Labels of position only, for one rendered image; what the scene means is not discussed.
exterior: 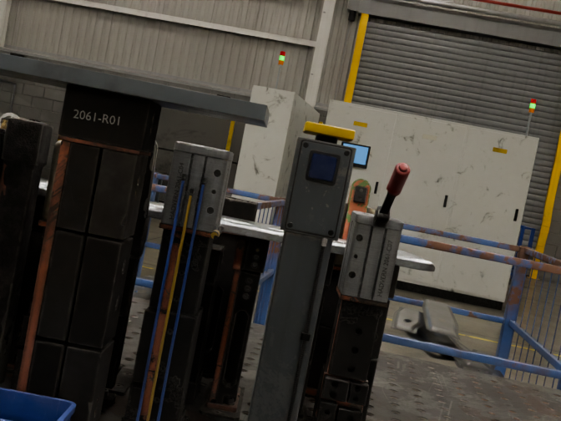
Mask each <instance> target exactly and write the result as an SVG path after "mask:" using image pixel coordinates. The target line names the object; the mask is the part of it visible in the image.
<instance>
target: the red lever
mask: <svg viewBox="0 0 561 421"><path fill-rule="evenodd" d="M410 171H411V169H410V166H409V165H408V164H406V163H403V162H401V163H398V164H397V165H396V166H395V169H394V171H393V172H392V176H391V179H390V180H389V182H388V184H387V195H386V197H385V200H384V201H383V203H382V206H380V205H379V206H378V207H377V209H376V211H375V214H374V225H375V226H383V227H386V225H387V223H388V221H389V220H390V210H391V207H392V203H393V201H394V200H395V197H396V196H398V195H400V194H401V192H402V188H403V186H404V185H405V182H406V180H407V177H408V176H409V174H410Z"/></svg>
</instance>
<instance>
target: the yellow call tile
mask: <svg viewBox="0 0 561 421"><path fill-rule="evenodd" d="M303 133H304V134H312V135H316V140H319V141H324V142H328V143H333V144H337V141H338V140H341V141H346V142H350V141H352V140H354V138H355V133H356V132H355V130H352V129H344V128H340V127H336V126H330V125H326V124H318V123H314V122H310V121H306V122H305V125H304V129H303Z"/></svg>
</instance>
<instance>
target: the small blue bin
mask: <svg viewBox="0 0 561 421"><path fill-rule="evenodd" d="M75 409H76V403H74V402H72V401H69V400H65V399H61V398H52V397H48V396H43V395H39V394H35V393H26V392H22V391H18V390H13V389H9V388H1V387H0V421H70V419H71V416H72V415H73V414H74V412H75Z"/></svg>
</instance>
